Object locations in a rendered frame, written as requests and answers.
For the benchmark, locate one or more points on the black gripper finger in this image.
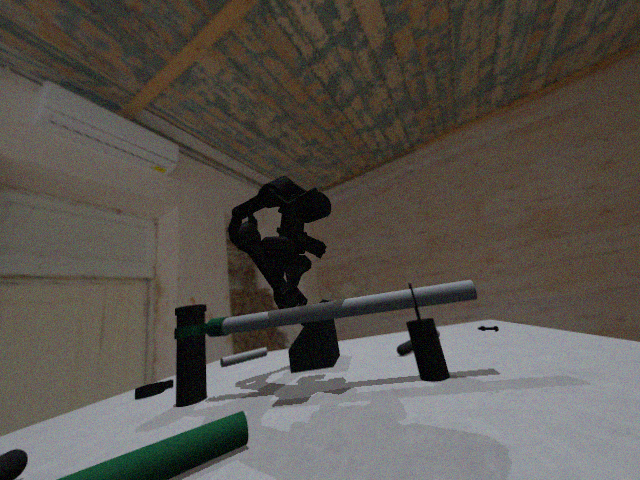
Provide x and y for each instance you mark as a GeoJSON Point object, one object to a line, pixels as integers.
{"type": "Point", "coordinates": [293, 275]}
{"type": "Point", "coordinates": [276, 263]}

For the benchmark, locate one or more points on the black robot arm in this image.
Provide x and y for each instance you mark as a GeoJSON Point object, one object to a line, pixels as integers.
{"type": "Point", "coordinates": [297, 206]}

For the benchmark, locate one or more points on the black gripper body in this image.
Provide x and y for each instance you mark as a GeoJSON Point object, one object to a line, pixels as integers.
{"type": "Point", "coordinates": [285, 244]}

